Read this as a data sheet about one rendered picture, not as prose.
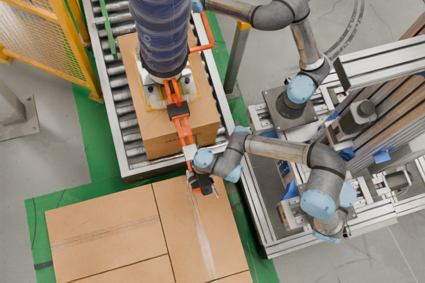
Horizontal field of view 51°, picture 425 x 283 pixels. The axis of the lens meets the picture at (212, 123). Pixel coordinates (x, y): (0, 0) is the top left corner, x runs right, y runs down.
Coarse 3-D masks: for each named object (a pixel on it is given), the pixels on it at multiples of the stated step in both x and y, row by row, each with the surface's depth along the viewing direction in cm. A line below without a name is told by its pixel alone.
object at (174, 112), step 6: (168, 102) 211; (174, 102) 211; (186, 102) 212; (168, 108) 211; (174, 108) 212; (180, 108) 212; (186, 108) 212; (168, 114) 214; (174, 114) 211; (180, 114) 211; (186, 114) 210; (174, 120) 211; (180, 120) 214
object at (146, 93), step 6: (132, 54) 233; (132, 60) 233; (138, 60) 232; (138, 66) 231; (138, 72) 230; (138, 78) 229; (150, 84) 228; (144, 90) 227; (150, 90) 224; (156, 90) 227; (144, 96) 226; (156, 96) 226; (162, 96) 227; (144, 102) 225; (150, 108) 224
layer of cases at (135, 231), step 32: (128, 192) 252; (160, 192) 254; (224, 192) 256; (64, 224) 244; (96, 224) 246; (128, 224) 247; (160, 224) 248; (192, 224) 249; (224, 224) 250; (64, 256) 239; (96, 256) 240; (128, 256) 241; (160, 256) 242; (192, 256) 244; (224, 256) 245
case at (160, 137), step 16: (192, 32) 242; (128, 48) 237; (128, 64) 234; (192, 64) 236; (128, 80) 231; (208, 96) 231; (144, 112) 226; (160, 112) 226; (192, 112) 227; (208, 112) 228; (144, 128) 223; (160, 128) 223; (192, 128) 225; (208, 128) 233; (144, 144) 227; (160, 144) 235; (176, 144) 244; (208, 144) 262
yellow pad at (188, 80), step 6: (192, 72) 232; (180, 78) 230; (186, 78) 228; (192, 78) 231; (180, 84) 230; (186, 84) 229; (192, 84) 230; (180, 90) 229; (198, 90) 229; (198, 96) 228
